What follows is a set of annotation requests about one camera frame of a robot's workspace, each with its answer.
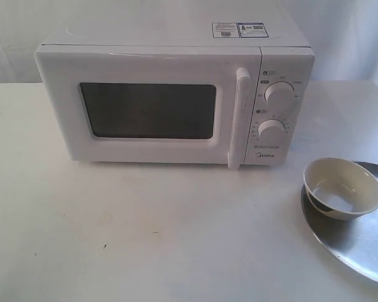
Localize white microwave oven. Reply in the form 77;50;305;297
35;45;262;169

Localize lower white control knob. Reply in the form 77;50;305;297
258;119;285;142

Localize upper white control knob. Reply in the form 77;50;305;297
265;81;295;105

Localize white warning label sticker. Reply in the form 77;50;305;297
212;22;241;38

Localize round silver metal tray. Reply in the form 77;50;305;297
301;162;378;282

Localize white control knob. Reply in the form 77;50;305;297
265;81;295;105
258;119;285;142

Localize white microwave oven body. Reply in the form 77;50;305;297
41;21;314;165

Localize blue energy label sticker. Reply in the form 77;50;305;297
237;22;269;38

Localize cream ceramic bowl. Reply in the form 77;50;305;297
303;158;378;221

